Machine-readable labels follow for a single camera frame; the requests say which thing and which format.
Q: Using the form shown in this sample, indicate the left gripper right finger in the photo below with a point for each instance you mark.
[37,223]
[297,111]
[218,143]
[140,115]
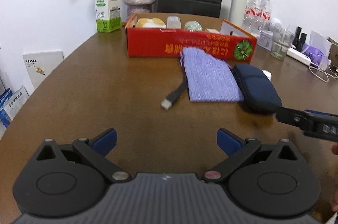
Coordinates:
[238,150]

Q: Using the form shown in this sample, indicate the yellow white plush toy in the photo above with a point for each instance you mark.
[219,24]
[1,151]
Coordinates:
[150,23]

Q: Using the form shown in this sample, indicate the white printed tin box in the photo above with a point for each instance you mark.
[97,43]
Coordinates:
[265,40]

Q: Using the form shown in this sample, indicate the purple fabric drawstring bag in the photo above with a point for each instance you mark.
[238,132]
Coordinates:
[209,79]

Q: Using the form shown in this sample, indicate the white board against wall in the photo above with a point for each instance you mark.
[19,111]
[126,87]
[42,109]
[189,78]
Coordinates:
[39,65]

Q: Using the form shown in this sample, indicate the white green milk carton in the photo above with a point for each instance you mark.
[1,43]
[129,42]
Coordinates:
[108,15]

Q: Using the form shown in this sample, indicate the translucent white plastic box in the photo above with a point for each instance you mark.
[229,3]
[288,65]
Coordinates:
[173,22]

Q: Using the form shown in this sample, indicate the iridescent green ball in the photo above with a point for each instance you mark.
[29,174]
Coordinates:
[193,26]

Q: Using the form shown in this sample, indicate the clear water bottle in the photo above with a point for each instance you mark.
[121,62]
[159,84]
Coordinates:
[266,9]
[252,20]

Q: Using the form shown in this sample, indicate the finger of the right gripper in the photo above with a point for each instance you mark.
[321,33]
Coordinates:
[303,119]

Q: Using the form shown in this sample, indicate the clear water bottle left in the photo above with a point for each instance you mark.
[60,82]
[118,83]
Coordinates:
[252,20]

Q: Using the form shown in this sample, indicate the brown cardboard box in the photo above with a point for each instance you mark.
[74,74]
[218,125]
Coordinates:
[333,54]

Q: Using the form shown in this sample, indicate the small white earbud case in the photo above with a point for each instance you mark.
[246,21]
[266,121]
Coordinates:
[267,74]

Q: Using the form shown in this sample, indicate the clear water bottle middle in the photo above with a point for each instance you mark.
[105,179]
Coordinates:
[266,9]

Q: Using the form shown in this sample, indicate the red cardboard box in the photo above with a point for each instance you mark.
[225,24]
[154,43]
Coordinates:
[219,38]

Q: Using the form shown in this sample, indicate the purple plastic bag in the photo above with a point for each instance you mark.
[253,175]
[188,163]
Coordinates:
[318,57]

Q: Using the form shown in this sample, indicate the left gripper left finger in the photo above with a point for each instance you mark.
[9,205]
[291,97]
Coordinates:
[92,153]

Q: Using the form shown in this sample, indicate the white thermos bottle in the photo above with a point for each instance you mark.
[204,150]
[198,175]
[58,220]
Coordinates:
[237,12]

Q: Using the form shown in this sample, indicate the white power strip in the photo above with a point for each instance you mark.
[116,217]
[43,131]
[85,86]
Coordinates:
[300,57]

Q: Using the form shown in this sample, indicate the clear drinking glass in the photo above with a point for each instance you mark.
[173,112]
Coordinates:
[281,41]

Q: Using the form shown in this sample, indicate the navy blue zip pouch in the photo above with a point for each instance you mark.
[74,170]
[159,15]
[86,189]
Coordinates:
[260,96]

